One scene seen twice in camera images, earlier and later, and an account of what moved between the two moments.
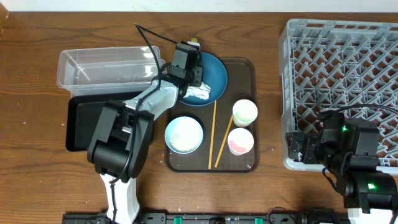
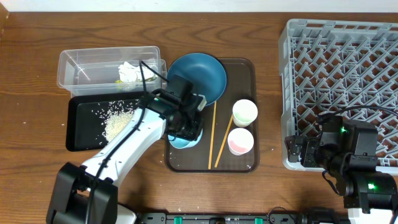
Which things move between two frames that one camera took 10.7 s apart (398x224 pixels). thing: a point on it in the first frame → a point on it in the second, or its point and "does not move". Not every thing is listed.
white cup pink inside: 240,141 does not move
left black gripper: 198,74 → 194,130
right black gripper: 295,144 does not move
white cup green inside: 245,112 does not move
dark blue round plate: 214,75 does not move
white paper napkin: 203,92 → 128,73
